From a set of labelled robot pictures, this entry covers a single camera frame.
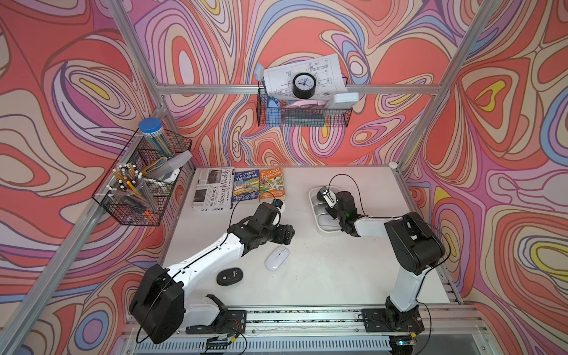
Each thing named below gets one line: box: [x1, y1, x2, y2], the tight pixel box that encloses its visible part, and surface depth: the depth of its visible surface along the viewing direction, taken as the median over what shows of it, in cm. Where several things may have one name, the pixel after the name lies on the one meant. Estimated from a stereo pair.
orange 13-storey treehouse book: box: [258, 167, 286, 200], surface depth 113 cm
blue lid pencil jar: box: [139, 117, 177, 160], surface depth 74 cm
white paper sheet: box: [263, 53, 349, 100], surface depth 84 cm
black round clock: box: [292, 72, 317, 100], surface depth 80 cm
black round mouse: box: [215, 266, 244, 287], surface depth 83 cm
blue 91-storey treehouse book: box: [232, 169, 259, 202], surface depth 111 cm
